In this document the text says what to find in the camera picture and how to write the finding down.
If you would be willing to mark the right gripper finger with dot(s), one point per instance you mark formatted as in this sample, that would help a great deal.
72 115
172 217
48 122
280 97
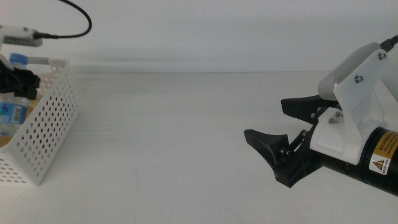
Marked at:
304 107
267 144

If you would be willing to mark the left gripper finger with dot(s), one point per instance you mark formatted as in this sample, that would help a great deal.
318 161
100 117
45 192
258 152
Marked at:
31 84

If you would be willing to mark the red soda can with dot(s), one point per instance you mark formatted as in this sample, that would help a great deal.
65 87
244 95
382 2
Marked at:
56 105

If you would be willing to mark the water bottle blue cap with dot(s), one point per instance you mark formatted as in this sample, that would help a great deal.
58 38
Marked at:
12 115

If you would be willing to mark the yellow liquid bottle white cap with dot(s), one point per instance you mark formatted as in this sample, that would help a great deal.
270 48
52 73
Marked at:
4 141

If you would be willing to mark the white perforated plastic basket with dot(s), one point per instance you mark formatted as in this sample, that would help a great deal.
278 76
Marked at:
32 168

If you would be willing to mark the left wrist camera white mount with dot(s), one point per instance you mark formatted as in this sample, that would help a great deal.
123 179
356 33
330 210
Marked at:
15 32

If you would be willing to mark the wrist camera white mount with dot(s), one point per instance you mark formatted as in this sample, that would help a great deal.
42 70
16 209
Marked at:
15 32
357 124

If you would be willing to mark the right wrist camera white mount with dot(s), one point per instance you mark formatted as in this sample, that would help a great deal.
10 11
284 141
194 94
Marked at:
357 124

